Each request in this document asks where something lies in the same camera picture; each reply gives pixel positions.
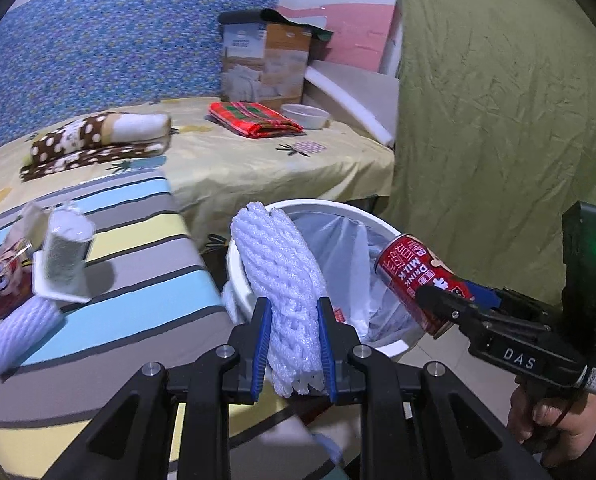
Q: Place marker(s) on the red milk drink can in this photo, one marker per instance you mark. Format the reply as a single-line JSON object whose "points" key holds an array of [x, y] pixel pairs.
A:
{"points": [[403, 275]]}

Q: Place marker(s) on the blue floral headboard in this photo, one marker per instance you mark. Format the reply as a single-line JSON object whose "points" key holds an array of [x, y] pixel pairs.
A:
{"points": [[102, 50]]}

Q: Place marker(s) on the green quilted cloth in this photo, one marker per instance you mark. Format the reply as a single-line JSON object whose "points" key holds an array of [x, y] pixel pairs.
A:
{"points": [[488, 110]]}

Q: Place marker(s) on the white foam fruit net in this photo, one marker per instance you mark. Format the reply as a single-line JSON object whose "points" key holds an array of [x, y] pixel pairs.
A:
{"points": [[17, 330], [288, 285]]}

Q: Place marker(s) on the red plaid folded cloth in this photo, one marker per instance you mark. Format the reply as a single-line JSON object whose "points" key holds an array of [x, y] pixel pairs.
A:
{"points": [[253, 117]]}

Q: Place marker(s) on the striped tablecloth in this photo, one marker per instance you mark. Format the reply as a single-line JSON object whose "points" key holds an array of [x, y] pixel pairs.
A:
{"points": [[142, 270]]}

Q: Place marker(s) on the white round trash bin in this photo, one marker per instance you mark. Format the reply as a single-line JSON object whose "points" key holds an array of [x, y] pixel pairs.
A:
{"points": [[345, 208]]}

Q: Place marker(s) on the printed cardboard box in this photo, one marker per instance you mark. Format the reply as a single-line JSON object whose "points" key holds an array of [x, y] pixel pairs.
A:
{"points": [[283, 70]]}

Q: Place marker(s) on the clear plastic cup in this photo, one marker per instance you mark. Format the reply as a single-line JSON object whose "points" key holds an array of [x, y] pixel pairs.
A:
{"points": [[65, 255]]}

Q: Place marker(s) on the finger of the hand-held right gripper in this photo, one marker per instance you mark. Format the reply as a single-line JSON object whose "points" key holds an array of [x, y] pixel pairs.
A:
{"points": [[485, 296], [445, 302]]}

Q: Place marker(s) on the person's right hand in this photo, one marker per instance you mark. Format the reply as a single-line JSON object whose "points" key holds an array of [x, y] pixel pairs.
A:
{"points": [[573, 430]]}

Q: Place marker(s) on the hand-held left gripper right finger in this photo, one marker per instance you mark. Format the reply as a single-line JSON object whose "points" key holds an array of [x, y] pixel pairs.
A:
{"points": [[326, 345]]}

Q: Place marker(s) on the white foam board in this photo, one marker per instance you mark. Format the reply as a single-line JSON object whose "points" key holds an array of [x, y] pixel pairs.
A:
{"points": [[358, 95]]}

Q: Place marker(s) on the white foam tray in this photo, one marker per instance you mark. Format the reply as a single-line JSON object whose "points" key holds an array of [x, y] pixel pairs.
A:
{"points": [[40, 280]]}

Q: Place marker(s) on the crumpled white tissue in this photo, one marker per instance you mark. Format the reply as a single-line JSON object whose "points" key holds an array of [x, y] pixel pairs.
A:
{"points": [[30, 225]]}

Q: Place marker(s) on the translucent plastic bin liner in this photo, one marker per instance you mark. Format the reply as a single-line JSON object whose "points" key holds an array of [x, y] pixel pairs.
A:
{"points": [[348, 270]]}

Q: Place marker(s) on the pink headboard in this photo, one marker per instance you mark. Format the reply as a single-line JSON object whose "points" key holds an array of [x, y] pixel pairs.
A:
{"points": [[358, 40]]}

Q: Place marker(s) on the yellow printed bed sheet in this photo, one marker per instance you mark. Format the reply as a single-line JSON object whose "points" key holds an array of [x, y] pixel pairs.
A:
{"points": [[278, 170]]}

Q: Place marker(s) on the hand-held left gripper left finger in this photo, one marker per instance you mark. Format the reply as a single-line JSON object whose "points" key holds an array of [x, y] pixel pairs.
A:
{"points": [[263, 345]]}

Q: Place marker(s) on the brown polka-dot blanket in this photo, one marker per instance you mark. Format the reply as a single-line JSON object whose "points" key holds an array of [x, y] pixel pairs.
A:
{"points": [[77, 135]]}

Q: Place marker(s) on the white bowl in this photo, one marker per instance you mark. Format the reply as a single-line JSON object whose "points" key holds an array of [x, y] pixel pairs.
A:
{"points": [[305, 117]]}

